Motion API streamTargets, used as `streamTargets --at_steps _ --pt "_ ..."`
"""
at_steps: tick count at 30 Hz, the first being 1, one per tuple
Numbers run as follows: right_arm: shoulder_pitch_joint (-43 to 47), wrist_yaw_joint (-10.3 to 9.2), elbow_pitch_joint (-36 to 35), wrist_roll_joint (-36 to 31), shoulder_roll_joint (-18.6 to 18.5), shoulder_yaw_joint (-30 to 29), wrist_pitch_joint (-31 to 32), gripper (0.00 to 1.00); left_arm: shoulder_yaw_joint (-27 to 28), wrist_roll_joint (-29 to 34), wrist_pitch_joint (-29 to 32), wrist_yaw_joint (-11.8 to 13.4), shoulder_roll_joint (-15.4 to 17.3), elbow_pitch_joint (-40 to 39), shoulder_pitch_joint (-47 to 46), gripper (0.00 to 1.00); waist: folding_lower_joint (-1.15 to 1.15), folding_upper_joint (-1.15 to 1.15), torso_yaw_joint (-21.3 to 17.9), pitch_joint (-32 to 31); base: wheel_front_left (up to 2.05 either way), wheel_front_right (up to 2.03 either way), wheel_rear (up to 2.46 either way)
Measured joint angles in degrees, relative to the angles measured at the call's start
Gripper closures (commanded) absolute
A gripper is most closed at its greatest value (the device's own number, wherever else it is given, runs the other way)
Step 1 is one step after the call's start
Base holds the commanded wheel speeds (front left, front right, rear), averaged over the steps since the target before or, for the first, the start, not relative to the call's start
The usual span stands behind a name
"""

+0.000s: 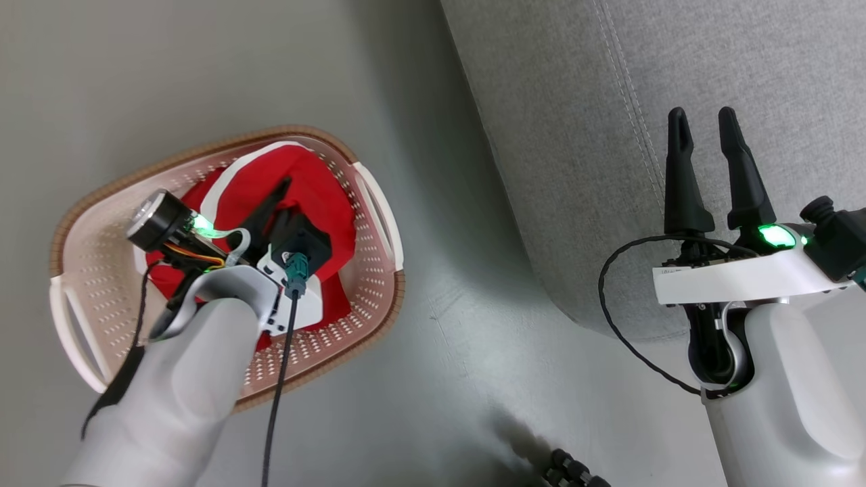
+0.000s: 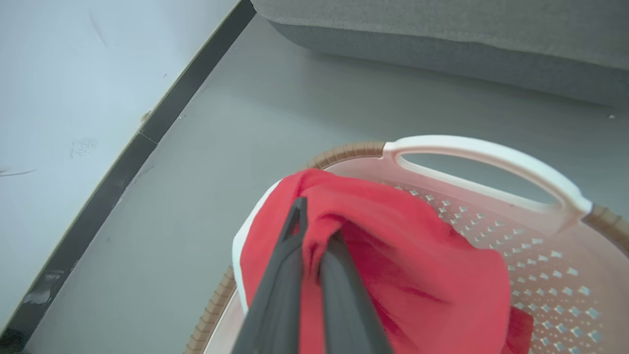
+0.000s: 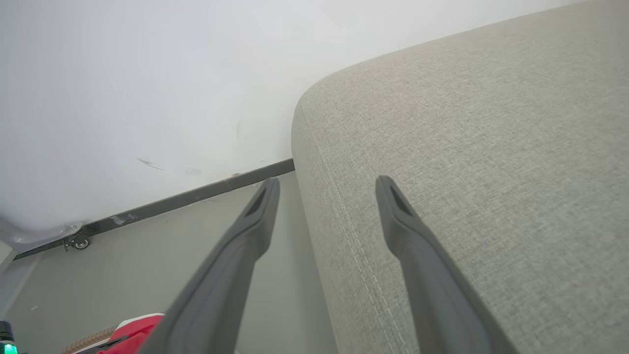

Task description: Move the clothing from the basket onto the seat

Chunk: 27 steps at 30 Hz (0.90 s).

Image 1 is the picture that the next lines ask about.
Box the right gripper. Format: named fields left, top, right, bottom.
left=653, top=106, right=850, bottom=306

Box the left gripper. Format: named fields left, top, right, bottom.
left=127, top=177, right=323, bottom=335

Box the beige perforated laundry basket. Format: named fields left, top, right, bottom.
left=49, top=125, right=405, bottom=412

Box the grey fabric sofa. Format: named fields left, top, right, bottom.
left=440, top=0, right=866, bottom=342

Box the black cable with teal plug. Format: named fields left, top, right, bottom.
left=260, top=252, right=311, bottom=487

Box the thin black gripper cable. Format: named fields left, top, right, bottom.
left=81, top=260, right=163, bottom=440
left=597, top=233, right=758, bottom=396

